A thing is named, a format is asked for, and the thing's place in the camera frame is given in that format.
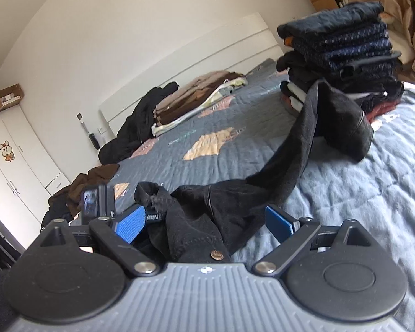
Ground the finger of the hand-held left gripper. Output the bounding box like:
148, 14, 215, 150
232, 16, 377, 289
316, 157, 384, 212
80, 184, 116, 224

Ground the brown crumpled garment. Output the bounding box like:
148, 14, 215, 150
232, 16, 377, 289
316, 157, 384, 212
48, 164, 120, 215

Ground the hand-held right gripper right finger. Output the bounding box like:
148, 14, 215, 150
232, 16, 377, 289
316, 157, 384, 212
252, 206, 376, 278

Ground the white headboard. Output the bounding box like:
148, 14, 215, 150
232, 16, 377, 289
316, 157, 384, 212
100, 12, 284, 137

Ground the black hair brush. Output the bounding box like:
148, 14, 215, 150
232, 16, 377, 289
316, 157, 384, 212
85, 121, 101, 150

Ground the beige curtain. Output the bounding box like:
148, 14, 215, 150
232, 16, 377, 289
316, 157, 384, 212
339, 0, 415, 88

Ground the open cardboard box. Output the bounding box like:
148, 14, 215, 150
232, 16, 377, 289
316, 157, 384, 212
0, 84, 24, 113

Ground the white wardrobe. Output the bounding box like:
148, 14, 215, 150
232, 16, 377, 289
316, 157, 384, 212
0, 105, 71, 274

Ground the black crumpled garment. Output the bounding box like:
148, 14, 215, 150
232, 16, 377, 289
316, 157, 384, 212
40, 201, 80, 229

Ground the stack of brown folded clothes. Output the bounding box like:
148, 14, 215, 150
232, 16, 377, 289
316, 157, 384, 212
151, 71, 247, 136

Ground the black puffer jacket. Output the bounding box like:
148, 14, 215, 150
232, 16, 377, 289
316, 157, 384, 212
98, 82, 178, 164

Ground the black denim jacket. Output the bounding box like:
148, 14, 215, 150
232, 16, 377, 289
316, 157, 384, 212
135, 79, 375, 264

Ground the cartoon animal sticker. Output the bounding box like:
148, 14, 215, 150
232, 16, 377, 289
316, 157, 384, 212
0, 141, 15, 162

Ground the grey quilted bedspread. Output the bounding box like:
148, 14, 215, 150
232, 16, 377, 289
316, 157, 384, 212
41, 59, 415, 332

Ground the stack of dark folded clothes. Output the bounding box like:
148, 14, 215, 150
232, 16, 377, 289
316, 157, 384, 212
277, 2, 405, 118

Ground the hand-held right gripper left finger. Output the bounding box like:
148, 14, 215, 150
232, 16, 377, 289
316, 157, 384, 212
36, 205, 160, 278

